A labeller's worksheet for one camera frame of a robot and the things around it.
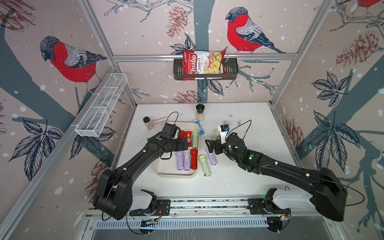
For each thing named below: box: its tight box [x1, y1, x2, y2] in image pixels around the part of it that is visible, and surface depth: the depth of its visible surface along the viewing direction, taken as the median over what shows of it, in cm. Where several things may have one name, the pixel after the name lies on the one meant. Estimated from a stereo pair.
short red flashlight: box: [184, 129, 193, 147], surface depth 100 cm
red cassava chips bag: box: [182, 50, 229, 81], surface depth 89 cm
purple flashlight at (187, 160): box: [183, 150, 191, 171], surface depth 88 cm
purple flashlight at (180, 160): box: [176, 151, 184, 171], surface depth 89 cm
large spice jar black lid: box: [195, 103, 205, 122], surface depth 106 cm
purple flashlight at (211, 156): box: [205, 146, 218, 166], surface depth 89 cm
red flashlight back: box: [191, 148, 198, 170], surface depth 89 cm
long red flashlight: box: [180, 130, 185, 140], surface depth 102 cm
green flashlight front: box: [198, 155, 211, 177], surface depth 87 cm
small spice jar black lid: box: [143, 116, 154, 131], surface depth 102 cm
